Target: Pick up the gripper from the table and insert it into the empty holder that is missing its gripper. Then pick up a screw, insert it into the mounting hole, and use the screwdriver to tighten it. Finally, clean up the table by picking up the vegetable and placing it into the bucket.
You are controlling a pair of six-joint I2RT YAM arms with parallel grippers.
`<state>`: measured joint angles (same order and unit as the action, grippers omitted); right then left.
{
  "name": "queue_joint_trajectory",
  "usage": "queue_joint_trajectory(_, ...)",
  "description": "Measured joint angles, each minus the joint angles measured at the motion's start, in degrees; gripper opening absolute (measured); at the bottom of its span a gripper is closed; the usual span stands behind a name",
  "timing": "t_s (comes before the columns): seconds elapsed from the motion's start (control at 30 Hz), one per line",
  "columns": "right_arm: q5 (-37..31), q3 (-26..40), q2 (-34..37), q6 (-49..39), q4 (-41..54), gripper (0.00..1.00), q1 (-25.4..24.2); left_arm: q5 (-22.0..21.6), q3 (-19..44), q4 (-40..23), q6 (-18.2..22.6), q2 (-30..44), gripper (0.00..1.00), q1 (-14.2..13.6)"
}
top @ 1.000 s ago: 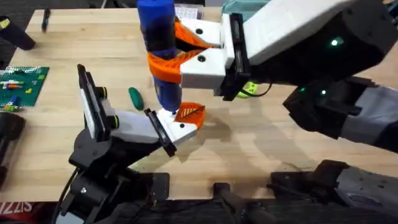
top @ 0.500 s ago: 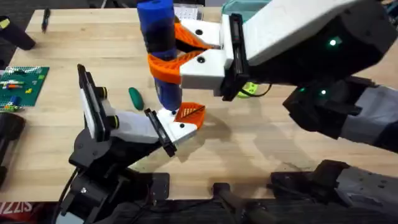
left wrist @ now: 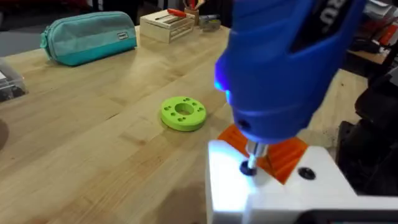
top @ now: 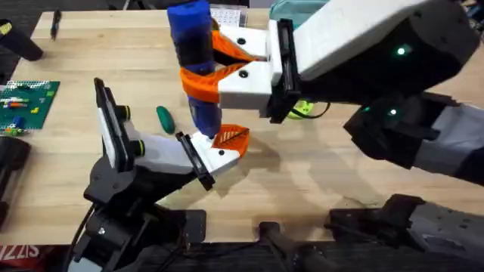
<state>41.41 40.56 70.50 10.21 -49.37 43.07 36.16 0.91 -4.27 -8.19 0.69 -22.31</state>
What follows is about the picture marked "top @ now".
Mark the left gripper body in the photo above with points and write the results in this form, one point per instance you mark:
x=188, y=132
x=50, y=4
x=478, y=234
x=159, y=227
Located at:
x=162, y=153

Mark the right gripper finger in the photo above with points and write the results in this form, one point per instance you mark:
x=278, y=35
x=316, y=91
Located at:
x=242, y=88
x=249, y=41

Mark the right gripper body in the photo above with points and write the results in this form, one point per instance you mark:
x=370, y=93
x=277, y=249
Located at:
x=351, y=34

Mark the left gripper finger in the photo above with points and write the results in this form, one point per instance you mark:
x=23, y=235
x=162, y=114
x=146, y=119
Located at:
x=231, y=132
x=223, y=160

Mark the blue electric screwdriver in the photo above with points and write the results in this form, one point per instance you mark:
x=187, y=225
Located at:
x=191, y=34

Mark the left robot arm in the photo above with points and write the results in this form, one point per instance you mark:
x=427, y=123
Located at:
x=113, y=242

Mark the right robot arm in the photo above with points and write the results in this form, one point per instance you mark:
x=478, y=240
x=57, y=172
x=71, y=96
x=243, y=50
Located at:
x=446, y=230

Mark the green toy vegetable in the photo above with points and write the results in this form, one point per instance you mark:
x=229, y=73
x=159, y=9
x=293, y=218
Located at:
x=165, y=120

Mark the clear screw box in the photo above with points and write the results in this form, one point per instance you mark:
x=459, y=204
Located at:
x=228, y=16

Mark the teal bucket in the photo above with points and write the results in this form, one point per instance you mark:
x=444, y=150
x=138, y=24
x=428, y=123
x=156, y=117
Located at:
x=295, y=11

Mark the black upright wrist plate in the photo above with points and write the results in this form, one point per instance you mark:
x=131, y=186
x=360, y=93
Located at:
x=119, y=147

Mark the green disc with holes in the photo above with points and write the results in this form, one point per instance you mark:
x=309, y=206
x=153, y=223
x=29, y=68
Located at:
x=302, y=109

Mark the green board with toy blocks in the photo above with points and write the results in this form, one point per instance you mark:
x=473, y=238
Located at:
x=26, y=106

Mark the black device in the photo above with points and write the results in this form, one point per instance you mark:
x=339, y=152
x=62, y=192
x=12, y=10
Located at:
x=11, y=162

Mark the black pen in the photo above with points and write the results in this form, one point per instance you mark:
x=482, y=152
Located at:
x=56, y=24

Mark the red printed box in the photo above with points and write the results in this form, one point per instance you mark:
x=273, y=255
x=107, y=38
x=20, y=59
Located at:
x=20, y=255

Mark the black cylinder with yellow label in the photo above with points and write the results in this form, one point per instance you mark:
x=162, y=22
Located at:
x=19, y=43

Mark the black rail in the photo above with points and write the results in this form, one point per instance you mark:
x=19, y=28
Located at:
x=234, y=260

